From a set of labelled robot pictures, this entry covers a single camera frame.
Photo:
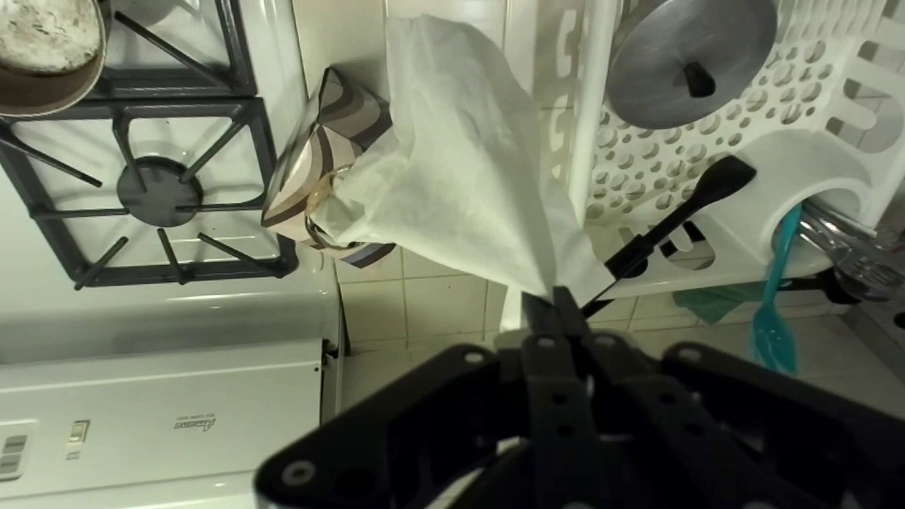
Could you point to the brown pan on stove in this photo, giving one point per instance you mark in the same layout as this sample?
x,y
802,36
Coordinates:
x,y
52,54

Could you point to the steel pot lid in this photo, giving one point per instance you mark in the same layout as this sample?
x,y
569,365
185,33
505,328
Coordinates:
x,y
680,60

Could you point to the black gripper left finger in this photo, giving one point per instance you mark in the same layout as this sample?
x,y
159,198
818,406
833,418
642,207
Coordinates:
x,y
508,419

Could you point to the white dish rack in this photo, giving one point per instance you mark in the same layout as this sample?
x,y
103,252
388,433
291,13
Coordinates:
x,y
836,70

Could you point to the white gas stove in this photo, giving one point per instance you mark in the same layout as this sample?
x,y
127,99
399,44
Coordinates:
x,y
156,343

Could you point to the teal plastic fork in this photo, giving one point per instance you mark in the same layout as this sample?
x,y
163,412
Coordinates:
x,y
774,347

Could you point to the metal spoon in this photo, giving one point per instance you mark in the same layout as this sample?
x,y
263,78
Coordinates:
x,y
864,266

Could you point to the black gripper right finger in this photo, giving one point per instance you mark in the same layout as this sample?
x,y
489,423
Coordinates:
x,y
740,433

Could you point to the black handled spatula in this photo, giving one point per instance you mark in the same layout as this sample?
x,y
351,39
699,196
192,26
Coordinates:
x,y
717,183

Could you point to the white utensil cup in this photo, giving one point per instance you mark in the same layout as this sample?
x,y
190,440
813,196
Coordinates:
x,y
793,167

